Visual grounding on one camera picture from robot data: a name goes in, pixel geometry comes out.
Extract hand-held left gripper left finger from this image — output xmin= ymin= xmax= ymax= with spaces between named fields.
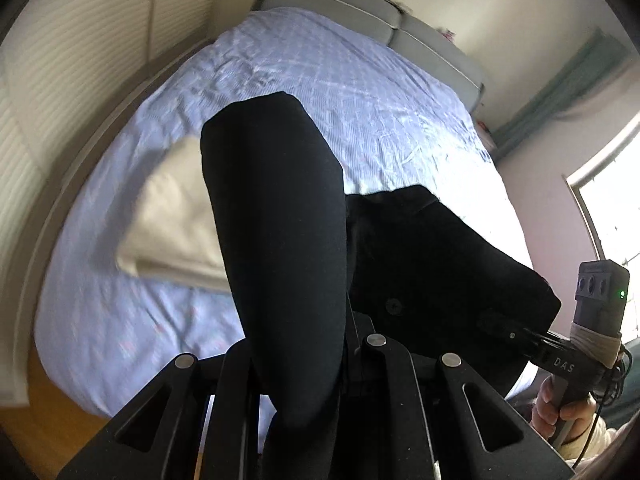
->
xmin=56 ymin=337 xmax=273 ymax=480

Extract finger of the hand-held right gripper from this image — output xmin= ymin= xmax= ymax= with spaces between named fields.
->
xmin=476 ymin=310 xmax=551 ymax=357

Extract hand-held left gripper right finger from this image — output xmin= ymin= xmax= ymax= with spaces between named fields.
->
xmin=344 ymin=310 xmax=576 ymax=480

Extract black pants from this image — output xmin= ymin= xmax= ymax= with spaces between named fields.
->
xmin=200 ymin=91 xmax=563 ymax=480

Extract person's right forearm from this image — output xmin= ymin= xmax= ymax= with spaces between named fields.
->
xmin=557 ymin=407 xmax=640 ymax=463

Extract person's right hand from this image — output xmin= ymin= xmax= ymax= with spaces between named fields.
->
xmin=531 ymin=376 xmax=601 ymax=448

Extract window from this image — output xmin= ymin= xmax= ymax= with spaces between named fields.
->
xmin=564 ymin=110 xmax=640 ymax=273

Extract cream folded garment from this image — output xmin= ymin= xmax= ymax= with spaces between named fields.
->
xmin=116 ymin=136 xmax=231 ymax=292

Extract green curtain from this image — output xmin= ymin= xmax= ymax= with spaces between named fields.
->
xmin=492 ymin=27 xmax=633 ymax=161

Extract bed with striped blue sheet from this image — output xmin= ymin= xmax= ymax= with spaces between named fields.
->
xmin=34 ymin=7 xmax=538 ymax=461

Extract grey padded headboard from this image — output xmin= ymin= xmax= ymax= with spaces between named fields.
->
xmin=252 ymin=0 xmax=487 ymax=113

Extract white slatted wardrobe door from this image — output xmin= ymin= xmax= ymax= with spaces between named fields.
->
xmin=0 ymin=0 xmax=236 ymax=406

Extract black cable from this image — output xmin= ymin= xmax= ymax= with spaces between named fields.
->
xmin=574 ymin=344 xmax=632 ymax=468

